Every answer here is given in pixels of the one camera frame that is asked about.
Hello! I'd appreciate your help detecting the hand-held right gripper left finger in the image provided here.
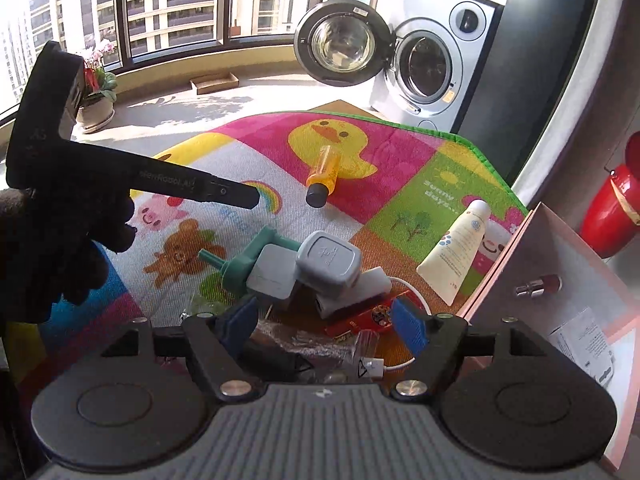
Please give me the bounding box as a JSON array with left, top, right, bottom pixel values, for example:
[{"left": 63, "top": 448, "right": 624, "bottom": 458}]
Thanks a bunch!
[{"left": 100, "top": 296, "right": 266, "bottom": 404}]

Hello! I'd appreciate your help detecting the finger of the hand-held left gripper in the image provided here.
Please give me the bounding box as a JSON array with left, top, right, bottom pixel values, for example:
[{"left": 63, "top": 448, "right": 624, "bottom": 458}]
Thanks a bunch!
[{"left": 201, "top": 176, "right": 262, "bottom": 210}]

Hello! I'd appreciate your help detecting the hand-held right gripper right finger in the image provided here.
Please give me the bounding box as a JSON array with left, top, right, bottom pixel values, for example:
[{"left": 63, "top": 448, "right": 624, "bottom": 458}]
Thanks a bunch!
[{"left": 390, "top": 297, "right": 553, "bottom": 403}]

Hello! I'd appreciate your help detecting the red packet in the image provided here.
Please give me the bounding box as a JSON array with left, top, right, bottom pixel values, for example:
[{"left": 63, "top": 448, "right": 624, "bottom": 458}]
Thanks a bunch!
[{"left": 324, "top": 302, "right": 401, "bottom": 342}]

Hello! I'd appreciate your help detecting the white square adapter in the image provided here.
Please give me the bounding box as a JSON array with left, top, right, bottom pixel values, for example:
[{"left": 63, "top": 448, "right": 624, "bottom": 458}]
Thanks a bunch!
[{"left": 247, "top": 244, "right": 301, "bottom": 312}]

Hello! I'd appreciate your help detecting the green crank handle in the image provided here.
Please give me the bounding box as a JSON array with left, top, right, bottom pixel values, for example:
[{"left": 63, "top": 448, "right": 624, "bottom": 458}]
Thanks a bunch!
[{"left": 198, "top": 226, "right": 301, "bottom": 306}]

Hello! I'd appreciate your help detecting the white oblong adapter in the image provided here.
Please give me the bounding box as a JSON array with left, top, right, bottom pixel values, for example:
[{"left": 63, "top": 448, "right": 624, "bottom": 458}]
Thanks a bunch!
[{"left": 315, "top": 267, "right": 393, "bottom": 320}]

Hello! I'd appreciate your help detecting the white cream tube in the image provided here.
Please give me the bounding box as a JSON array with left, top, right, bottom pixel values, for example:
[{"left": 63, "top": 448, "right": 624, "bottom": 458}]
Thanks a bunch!
[{"left": 417, "top": 199, "right": 490, "bottom": 306}]

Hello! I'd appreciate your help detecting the orange bottle with black cap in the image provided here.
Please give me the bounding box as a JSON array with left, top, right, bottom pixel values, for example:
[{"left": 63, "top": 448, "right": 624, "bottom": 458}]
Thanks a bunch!
[{"left": 306, "top": 144, "right": 342, "bottom": 208}]

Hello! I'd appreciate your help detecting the grey square compact case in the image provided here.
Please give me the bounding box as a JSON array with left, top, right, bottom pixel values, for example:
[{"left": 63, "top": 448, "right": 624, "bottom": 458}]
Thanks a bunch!
[{"left": 295, "top": 231, "right": 362, "bottom": 306}]

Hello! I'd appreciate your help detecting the pink cardboard box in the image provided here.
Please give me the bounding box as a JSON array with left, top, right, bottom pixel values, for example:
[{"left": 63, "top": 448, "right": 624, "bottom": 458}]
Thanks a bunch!
[{"left": 457, "top": 202, "right": 640, "bottom": 480}]

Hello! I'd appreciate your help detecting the person's left hand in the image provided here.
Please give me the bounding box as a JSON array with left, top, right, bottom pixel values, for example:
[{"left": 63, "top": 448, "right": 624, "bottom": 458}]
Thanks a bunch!
[{"left": 0, "top": 187, "right": 139, "bottom": 324}]

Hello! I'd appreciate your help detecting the potted pink orchid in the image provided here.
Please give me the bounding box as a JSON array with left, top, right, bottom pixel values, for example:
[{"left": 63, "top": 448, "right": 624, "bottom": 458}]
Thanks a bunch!
[{"left": 74, "top": 40, "right": 119, "bottom": 134}]

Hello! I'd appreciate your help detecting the shallow cardboard tray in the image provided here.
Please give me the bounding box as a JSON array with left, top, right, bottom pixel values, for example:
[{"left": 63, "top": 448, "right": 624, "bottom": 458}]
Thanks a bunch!
[{"left": 190, "top": 72, "right": 240, "bottom": 96}]

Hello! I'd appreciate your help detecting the large balcony window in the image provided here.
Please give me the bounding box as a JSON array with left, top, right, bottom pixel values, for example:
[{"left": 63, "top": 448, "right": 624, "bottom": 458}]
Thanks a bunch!
[{"left": 0, "top": 0, "right": 401, "bottom": 128}]

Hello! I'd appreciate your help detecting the small red lipstick bottle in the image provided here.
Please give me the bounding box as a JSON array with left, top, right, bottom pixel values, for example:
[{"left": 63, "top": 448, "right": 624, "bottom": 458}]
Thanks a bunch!
[{"left": 515, "top": 274, "right": 563, "bottom": 299}]

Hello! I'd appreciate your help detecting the brown cardboard sheet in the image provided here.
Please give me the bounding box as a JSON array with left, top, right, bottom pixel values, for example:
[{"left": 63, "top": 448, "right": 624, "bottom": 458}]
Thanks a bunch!
[{"left": 309, "top": 100, "right": 387, "bottom": 122}]

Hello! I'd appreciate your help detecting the colourful cartoon play mat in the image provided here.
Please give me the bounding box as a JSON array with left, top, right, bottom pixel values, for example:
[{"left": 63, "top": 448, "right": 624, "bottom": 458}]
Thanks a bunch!
[{"left": 10, "top": 110, "right": 530, "bottom": 401}]

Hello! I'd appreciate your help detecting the white paper leaflet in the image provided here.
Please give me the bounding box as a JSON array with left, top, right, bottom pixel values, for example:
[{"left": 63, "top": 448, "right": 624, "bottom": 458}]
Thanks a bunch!
[{"left": 550, "top": 307, "right": 617, "bottom": 389}]

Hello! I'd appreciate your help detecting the round washing machine door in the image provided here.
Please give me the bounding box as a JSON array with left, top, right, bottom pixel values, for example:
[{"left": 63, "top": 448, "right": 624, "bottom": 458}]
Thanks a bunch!
[{"left": 294, "top": 0, "right": 397, "bottom": 86}]

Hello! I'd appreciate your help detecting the red trash bin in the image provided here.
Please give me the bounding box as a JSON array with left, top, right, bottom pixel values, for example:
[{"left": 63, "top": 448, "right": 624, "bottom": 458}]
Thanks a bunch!
[{"left": 580, "top": 130, "right": 640, "bottom": 260}]

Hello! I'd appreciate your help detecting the silver washing machine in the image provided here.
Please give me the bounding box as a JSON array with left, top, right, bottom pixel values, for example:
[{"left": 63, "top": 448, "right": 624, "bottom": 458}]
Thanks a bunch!
[{"left": 367, "top": 0, "right": 506, "bottom": 133}]

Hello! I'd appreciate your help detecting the dark tall cabinet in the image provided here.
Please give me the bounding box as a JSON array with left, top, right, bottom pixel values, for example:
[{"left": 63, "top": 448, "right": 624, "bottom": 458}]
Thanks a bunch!
[{"left": 457, "top": 0, "right": 608, "bottom": 182}]

